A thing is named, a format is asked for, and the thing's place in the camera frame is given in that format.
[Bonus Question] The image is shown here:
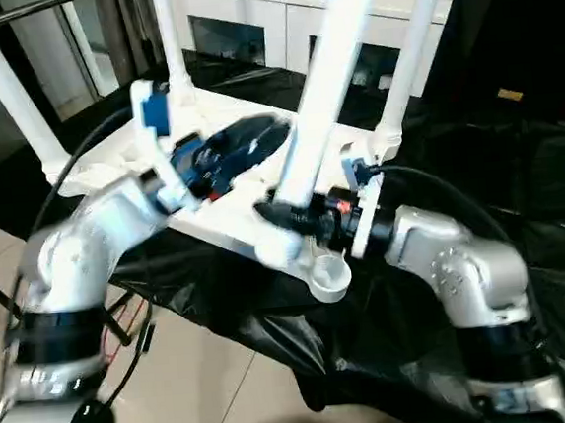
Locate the white plastic table top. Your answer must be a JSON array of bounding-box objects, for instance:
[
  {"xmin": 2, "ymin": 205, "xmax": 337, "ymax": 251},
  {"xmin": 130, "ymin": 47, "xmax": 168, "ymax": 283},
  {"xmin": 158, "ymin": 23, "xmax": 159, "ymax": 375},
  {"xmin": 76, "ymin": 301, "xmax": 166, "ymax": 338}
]
[{"xmin": 37, "ymin": 70, "xmax": 417, "ymax": 326}]

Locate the white plastic table leg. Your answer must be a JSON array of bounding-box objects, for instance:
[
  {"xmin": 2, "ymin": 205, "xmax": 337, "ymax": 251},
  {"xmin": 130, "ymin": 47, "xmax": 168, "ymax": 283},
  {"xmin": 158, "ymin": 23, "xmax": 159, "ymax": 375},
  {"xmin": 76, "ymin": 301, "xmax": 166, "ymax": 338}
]
[
  {"xmin": 362, "ymin": 0, "xmax": 461, "ymax": 160},
  {"xmin": 0, "ymin": 0, "xmax": 72, "ymax": 180},
  {"xmin": 152, "ymin": 0, "xmax": 199, "ymax": 109},
  {"xmin": 234, "ymin": 0, "xmax": 411, "ymax": 269}
]

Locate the white cabinet with glass doors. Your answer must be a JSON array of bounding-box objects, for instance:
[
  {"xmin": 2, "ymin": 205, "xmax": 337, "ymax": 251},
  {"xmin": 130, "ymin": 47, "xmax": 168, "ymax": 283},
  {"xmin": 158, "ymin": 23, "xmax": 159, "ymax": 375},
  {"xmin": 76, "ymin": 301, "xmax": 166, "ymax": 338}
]
[{"xmin": 167, "ymin": 0, "xmax": 466, "ymax": 117}]

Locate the grey pleated curtain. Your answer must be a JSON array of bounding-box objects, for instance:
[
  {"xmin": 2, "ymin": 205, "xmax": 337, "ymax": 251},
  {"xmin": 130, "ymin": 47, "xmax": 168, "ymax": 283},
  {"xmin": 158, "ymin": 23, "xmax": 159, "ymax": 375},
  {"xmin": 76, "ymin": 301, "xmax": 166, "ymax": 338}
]
[{"xmin": 105, "ymin": 0, "xmax": 163, "ymax": 84}]

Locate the black plastic mat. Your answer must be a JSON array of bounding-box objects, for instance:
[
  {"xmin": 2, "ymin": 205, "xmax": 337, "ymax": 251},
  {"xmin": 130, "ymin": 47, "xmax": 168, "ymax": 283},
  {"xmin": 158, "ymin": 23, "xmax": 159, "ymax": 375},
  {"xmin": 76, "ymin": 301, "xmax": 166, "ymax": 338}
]
[{"xmin": 0, "ymin": 16, "xmax": 565, "ymax": 423}]

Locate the black fabric case gold label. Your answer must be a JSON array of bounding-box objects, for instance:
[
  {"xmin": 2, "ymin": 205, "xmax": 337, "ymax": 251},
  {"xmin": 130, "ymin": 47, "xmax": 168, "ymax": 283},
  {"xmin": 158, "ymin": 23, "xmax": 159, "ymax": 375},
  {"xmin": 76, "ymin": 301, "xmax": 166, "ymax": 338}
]
[{"xmin": 441, "ymin": 0, "xmax": 565, "ymax": 128}]

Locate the metal stand with clamp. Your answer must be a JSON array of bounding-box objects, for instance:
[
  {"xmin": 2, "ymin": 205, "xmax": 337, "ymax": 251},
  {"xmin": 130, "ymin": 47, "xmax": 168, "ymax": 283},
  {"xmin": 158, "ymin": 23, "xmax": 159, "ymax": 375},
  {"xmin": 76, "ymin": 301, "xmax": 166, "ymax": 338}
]
[{"xmin": 0, "ymin": 0, "xmax": 118, "ymax": 37}]

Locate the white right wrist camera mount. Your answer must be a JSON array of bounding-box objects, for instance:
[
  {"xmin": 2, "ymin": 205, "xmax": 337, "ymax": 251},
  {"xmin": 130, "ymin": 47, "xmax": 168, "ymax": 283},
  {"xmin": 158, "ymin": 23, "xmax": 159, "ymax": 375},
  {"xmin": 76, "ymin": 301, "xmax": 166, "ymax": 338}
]
[{"xmin": 338, "ymin": 141, "xmax": 391, "ymax": 260}]

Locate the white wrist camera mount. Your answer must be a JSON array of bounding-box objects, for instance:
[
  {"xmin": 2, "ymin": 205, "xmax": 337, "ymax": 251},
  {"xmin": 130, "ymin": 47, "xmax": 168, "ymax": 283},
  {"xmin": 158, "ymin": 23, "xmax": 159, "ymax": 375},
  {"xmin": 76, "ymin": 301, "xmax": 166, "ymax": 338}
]
[
  {"xmin": 338, "ymin": 141, "xmax": 391, "ymax": 260},
  {"xmin": 129, "ymin": 75, "xmax": 204, "ymax": 218}
]

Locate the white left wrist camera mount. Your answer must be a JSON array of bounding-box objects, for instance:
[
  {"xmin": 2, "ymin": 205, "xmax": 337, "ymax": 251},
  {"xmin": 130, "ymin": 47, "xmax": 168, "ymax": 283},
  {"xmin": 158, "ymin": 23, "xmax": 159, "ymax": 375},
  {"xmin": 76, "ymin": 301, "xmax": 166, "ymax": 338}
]
[{"xmin": 129, "ymin": 75, "xmax": 204, "ymax": 218}]

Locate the red cable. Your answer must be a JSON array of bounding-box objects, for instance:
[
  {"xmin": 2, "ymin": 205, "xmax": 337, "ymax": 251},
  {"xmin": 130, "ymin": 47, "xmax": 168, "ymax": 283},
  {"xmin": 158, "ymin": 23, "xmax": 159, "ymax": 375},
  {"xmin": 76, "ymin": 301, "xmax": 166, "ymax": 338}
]
[{"xmin": 95, "ymin": 282, "xmax": 148, "ymax": 365}]

